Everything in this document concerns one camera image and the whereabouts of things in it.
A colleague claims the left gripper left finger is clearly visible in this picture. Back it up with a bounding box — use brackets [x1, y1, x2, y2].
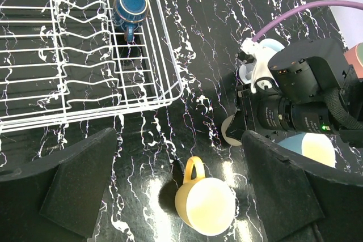
[1, 128, 117, 241]

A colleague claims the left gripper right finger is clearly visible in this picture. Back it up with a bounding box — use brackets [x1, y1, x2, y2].
[242, 130, 362, 241]

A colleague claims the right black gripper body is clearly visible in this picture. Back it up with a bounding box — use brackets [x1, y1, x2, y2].
[229, 85, 339, 141]

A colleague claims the beige small mug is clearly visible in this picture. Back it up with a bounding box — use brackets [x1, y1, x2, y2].
[221, 115, 242, 147]

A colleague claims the white grey mug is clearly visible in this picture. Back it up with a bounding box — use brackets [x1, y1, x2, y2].
[239, 37, 285, 84]

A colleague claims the light blue cup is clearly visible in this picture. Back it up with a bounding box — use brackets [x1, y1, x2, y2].
[278, 133, 336, 168]

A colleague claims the yellow cup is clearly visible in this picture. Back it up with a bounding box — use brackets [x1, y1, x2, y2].
[175, 156, 236, 236]

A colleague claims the pink plastic cup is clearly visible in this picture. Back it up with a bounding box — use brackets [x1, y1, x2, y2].
[344, 43, 363, 79]

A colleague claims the dark blue mug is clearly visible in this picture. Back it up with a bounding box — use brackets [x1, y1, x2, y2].
[112, 0, 149, 43]

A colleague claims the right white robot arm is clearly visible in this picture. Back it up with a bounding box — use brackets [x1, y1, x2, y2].
[221, 39, 362, 148]

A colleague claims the black marble pattern mat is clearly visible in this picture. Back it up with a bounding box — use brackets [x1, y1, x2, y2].
[1, 0, 303, 241]

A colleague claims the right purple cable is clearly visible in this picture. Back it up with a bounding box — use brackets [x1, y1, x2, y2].
[251, 0, 363, 43]

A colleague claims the white wire dish rack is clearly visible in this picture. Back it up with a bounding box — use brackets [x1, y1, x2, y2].
[1, 0, 183, 133]

